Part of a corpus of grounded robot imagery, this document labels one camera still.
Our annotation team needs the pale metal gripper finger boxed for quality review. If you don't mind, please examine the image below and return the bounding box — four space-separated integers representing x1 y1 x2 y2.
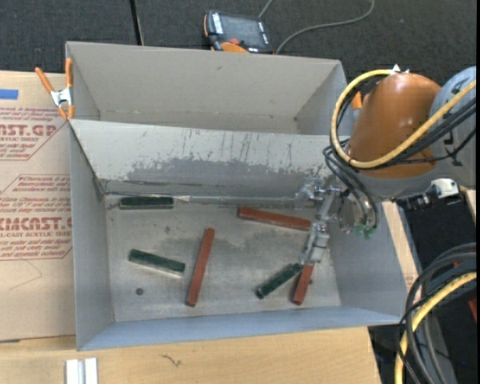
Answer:
294 179 332 209
298 221 331 267

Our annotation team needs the red-brown flat block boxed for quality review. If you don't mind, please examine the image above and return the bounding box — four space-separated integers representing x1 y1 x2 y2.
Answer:
236 206 314 232
184 227 216 308
290 262 316 306

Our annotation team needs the dark green flat block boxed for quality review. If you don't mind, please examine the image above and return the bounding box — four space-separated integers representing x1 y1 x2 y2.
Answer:
127 248 186 275
254 262 304 300
118 195 175 211

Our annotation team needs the grey metal bin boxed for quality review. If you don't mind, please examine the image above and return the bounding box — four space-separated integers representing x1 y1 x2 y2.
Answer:
65 41 410 352

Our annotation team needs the brown cardboard board, red print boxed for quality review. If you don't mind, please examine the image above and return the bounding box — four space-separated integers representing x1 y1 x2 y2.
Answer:
0 69 78 344

